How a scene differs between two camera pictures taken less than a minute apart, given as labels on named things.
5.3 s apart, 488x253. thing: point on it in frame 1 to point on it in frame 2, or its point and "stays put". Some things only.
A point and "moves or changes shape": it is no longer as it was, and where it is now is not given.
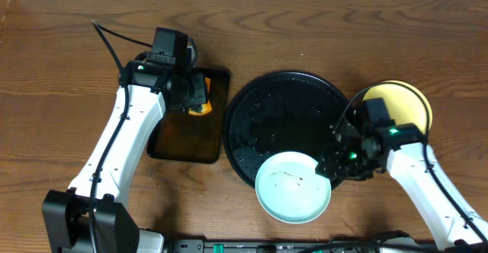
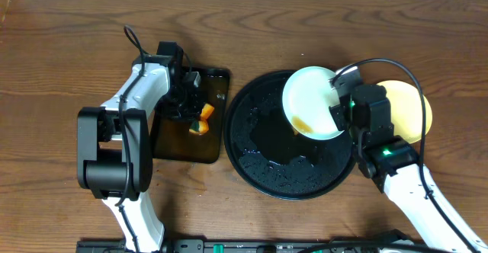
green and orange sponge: (206, 108) moves or changes shape
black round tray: (280, 112) stays put
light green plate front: (289, 189) to (307, 96)
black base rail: (300, 246) stays put
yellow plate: (405, 104) stays put
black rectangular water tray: (184, 137) stays put
